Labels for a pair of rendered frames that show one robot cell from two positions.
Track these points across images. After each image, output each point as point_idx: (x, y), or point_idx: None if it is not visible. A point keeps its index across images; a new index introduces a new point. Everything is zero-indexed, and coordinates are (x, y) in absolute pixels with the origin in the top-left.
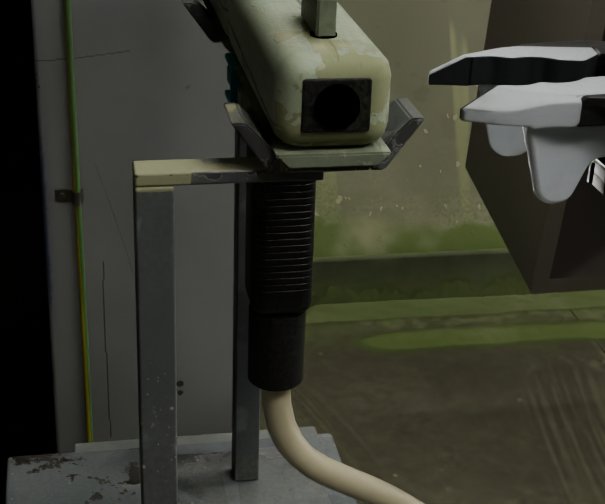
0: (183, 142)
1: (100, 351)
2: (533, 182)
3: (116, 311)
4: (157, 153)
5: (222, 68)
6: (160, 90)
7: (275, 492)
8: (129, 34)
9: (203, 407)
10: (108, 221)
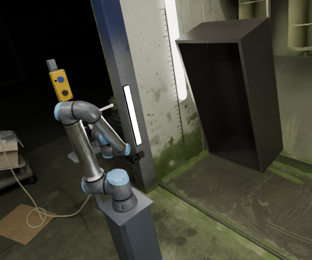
0: (126, 122)
1: (126, 137)
2: None
3: (126, 134)
4: (125, 122)
5: (127, 116)
6: (124, 117)
7: (96, 148)
8: (121, 112)
9: (133, 146)
10: (124, 127)
